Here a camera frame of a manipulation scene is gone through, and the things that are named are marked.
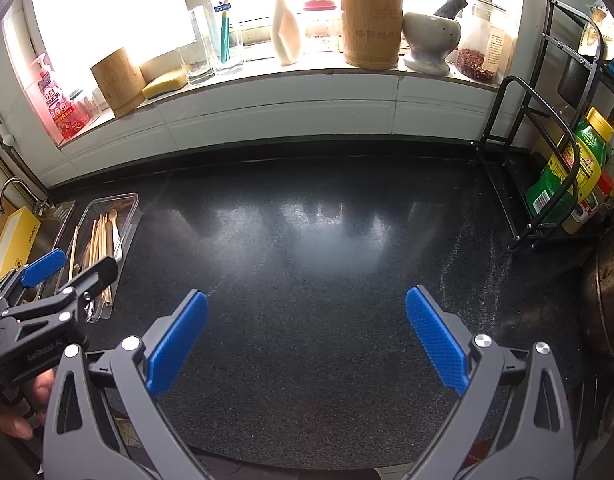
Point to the small glass jar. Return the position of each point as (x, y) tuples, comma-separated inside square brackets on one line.
[(86, 109)]

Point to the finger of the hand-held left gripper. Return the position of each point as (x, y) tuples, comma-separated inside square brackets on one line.
[(44, 265), (87, 282)]

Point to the brown wooden chopstick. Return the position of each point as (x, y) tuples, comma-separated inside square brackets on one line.
[(107, 285), (101, 240)]

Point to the red lidded jar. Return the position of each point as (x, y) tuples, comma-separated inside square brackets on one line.
[(321, 25)]

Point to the bamboo utensil holder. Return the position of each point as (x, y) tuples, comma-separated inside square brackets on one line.
[(372, 30)]

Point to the bamboo cup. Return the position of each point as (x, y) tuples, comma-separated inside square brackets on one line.
[(119, 82)]

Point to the stone pestle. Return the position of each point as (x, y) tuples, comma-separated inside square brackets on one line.
[(452, 4)]

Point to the pink soap pump bottle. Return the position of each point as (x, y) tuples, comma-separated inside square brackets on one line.
[(54, 105)]

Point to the yellow sponge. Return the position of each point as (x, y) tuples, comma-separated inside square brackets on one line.
[(164, 85)]

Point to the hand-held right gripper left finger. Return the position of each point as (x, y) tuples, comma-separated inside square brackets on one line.
[(179, 340)]

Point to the clear plastic container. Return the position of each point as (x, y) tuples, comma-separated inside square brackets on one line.
[(127, 220)]

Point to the glass jar chili flakes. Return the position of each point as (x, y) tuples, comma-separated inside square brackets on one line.
[(479, 60)]

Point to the plastic food bag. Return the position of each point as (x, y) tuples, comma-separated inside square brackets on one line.
[(599, 30)]

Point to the teal brush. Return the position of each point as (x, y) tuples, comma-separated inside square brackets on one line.
[(224, 30)]

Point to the person's left hand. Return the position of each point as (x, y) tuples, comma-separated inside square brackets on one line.
[(42, 390)]

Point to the tall glass vase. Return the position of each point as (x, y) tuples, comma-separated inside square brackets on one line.
[(234, 55)]

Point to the white bottle blue cap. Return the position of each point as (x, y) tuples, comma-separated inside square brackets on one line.
[(285, 30)]

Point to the light bamboo chopstick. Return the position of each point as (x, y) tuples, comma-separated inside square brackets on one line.
[(73, 252), (93, 240)]

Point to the stone mortar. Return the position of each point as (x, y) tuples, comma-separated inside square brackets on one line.
[(429, 40)]

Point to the red label jar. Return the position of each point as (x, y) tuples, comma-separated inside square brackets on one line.
[(594, 200)]

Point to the dark frying pan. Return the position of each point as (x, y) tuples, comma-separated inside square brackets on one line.
[(607, 300)]

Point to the green packet on rack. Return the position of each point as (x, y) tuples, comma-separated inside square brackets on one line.
[(549, 185)]

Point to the yellow cardboard box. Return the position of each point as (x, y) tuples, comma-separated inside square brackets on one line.
[(14, 240)]

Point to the white wall hook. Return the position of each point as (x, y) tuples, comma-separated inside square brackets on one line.
[(7, 138)]

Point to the metal cup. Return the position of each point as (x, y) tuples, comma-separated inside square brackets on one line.
[(577, 80)]

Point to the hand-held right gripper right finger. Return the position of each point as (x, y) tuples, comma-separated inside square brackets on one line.
[(437, 345)]

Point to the metal faucet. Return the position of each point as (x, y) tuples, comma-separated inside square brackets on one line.
[(14, 179)]

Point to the short glass tumbler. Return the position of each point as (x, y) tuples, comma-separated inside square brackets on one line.
[(194, 67)]

